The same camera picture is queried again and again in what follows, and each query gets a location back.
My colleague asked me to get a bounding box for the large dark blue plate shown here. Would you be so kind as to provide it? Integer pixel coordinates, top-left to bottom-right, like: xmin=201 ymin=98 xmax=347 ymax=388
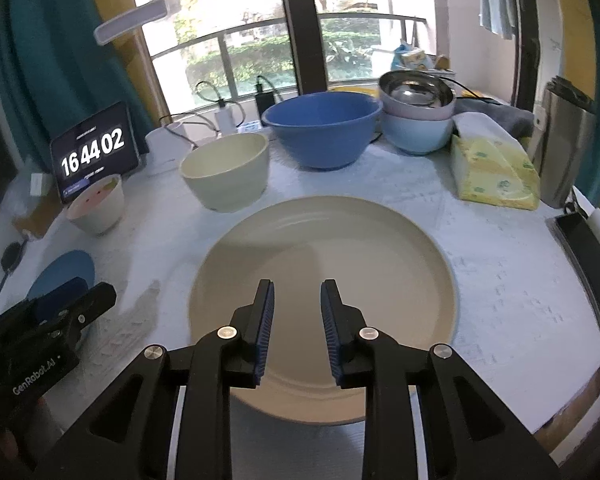
xmin=26 ymin=250 xmax=95 ymax=326

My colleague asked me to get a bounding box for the pink strawberry bowl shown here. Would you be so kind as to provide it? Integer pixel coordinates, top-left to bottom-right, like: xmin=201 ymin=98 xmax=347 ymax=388
xmin=66 ymin=174 xmax=124 ymax=235

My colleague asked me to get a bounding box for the cream round plate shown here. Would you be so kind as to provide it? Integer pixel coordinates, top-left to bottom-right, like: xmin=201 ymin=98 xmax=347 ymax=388
xmin=188 ymin=196 xmax=460 ymax=425

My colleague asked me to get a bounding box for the cream yellow bowl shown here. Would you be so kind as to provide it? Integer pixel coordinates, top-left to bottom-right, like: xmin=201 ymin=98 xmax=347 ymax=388
xmin=178 ymin=133 xmax=270 ymax=212

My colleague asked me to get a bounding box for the large blue bowl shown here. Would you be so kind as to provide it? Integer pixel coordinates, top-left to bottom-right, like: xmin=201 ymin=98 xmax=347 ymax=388
xmin=262 ymin=91 xmax=382 ymax=170

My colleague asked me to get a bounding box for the cardboard box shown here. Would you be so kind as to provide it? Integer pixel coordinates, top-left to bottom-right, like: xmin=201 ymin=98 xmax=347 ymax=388
xmin=12 ymin=192 xmax=62 ymax=240

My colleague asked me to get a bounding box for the small white box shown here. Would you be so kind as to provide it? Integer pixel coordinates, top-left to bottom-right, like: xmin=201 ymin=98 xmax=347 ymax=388
xmin=30 ymin=172 xmax=54 ymax=197

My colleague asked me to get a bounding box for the black smartphone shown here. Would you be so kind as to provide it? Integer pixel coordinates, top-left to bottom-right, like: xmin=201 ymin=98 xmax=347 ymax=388
xmin=553 ymin=212 xmax=600 ymax=328

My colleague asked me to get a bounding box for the tablet showing clock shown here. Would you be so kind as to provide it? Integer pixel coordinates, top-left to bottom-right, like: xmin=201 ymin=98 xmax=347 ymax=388
xmin=50 ymin=102 xmax=140 ymax=205

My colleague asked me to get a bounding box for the white desk lamp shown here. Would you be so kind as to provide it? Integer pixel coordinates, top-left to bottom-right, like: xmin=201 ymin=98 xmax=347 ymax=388
xmin=93 ymin=0 xmax=194 ymax=177

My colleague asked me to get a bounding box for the yellow tissue pack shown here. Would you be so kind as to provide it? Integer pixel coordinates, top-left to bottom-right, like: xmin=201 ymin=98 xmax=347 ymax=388
xmin=451 ymin=112 xmax=540 ymax=210

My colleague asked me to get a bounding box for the teal curtain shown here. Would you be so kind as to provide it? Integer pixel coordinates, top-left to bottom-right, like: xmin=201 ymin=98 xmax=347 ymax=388
xmin=0 ymin=0 xmax=154 ymax=169

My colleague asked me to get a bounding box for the light blue bowl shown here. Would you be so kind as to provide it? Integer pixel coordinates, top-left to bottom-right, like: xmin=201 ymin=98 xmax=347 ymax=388
xmin=380 ymin=112 xmax=453 ymax=155

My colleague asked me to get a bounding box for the white charger plug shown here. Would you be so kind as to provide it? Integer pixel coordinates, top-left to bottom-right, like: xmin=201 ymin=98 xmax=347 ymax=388
xmin=214 ymin=105 xmax=237 ymax=136

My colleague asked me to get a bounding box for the grey folded cloth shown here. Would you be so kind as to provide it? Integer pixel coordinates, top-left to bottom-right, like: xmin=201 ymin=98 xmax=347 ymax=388
xmin=454 ymin=98 xmax=534 ymax=139

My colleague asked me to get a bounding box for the steel thermos bottle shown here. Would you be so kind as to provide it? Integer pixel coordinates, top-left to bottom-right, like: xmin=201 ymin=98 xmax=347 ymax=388
xmin=533 ymin=76 xmax=596 ymax=208

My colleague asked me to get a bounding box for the white power strip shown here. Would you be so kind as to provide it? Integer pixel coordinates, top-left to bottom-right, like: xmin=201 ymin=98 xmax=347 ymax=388
xmin=237 ymin=120 xmax=263 ymax=133

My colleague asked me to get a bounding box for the stainless steel bowl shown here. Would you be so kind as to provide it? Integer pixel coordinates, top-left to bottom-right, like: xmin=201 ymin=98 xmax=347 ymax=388
xmin=379 ymin=70 xmax=455 ymax=108

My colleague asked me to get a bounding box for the black charger plug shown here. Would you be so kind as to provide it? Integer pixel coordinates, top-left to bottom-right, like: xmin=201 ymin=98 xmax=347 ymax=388
xmin=254 ymin=91 xmax=276 ymax=117

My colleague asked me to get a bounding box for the yellow snack bag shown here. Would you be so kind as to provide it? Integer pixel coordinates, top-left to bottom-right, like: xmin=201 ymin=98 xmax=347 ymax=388
xmin=330 ymin=86 xmax=379 ymax=99

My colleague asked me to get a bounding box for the yellow curtain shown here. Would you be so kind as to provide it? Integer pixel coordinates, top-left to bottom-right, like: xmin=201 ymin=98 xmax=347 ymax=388
xmin=94 ymin=0 xmax=169 ymax=126

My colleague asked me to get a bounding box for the blue snack bag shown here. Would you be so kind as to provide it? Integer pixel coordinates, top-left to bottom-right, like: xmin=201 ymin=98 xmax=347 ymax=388
xmin=391 ymin=42 xmax=434 ymax=72

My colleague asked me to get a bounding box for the black round cable puck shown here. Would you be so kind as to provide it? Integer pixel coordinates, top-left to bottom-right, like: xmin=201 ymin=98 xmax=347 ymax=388
xmin=0 ymin=240 xmax=27 ymax=296

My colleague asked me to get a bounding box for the black charger cable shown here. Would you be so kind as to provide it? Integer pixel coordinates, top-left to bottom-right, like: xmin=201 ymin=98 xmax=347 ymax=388
xmin=159 ymin=74 xmax=284 ymax=149

